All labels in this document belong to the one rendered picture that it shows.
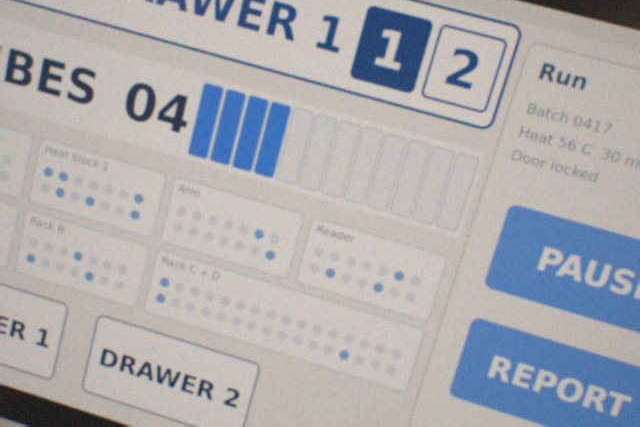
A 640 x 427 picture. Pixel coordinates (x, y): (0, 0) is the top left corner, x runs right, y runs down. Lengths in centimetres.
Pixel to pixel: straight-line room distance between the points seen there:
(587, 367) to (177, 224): 22
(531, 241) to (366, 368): 11
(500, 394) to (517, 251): 7
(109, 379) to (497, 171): 23
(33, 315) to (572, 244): 29
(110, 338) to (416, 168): 19
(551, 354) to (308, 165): 15
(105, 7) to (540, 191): 23
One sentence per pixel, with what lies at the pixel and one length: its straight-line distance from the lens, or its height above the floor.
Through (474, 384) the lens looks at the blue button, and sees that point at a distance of 34.
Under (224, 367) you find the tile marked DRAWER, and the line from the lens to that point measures 35.
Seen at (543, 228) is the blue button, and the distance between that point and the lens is 32.
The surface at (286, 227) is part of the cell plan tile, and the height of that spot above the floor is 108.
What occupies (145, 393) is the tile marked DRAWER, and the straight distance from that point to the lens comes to 37.
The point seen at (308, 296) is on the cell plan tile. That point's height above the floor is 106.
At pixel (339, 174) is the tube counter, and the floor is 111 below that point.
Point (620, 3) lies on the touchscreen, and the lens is 33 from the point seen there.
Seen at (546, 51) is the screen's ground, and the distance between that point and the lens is 32.
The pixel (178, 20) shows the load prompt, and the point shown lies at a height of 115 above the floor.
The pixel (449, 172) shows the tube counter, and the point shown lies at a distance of 31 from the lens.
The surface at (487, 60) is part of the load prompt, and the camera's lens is 31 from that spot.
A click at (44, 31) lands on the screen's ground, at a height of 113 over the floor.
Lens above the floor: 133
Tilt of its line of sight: 49 degrees down
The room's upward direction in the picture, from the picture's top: 11 degrees clockwise
